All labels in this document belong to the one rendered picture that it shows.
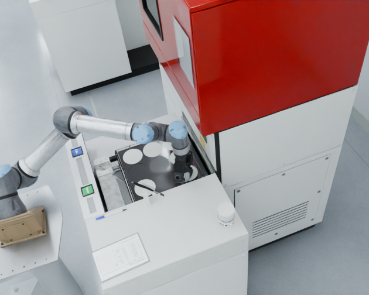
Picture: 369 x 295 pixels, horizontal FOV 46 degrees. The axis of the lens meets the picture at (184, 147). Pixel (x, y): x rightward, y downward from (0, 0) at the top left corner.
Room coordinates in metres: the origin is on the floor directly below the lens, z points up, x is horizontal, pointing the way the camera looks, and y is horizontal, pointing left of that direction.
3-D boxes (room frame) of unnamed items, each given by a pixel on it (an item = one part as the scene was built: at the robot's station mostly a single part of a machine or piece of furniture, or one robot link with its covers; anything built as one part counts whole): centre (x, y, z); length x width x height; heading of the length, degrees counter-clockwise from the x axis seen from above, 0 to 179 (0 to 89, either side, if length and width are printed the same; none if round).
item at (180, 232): (0.97, 0.13, 0.89); 0.62 x 0.35 x 0.14; 104
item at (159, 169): (1.37, 0.14, 0.90); 0.34 x 0.34 x 0.01; 14
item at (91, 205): (1.35, 0.50, 0.89); 0.55 x 0.09 x 0.14; 14
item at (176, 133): (1.26, 0.02, 1.21); 0.09 x 0.08 x 0.11; 66
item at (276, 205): (1.70, -0.36, 0.41); 0.82 x 0.71 x 0.82; 14
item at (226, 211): (0.95, -0.13, 1.01); 0.07 x 0.07 x 0.10
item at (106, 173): (1.36, 0.41, 0.89); 0.08 x 0.03 x 0.03; 104
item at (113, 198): (1.29, 0.39, 0.87); 0.36 x 0.08 x 0.03; 14
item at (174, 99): (1.61, -0.03, 1.02); 0.82 x 0.03 x 0.40; 14
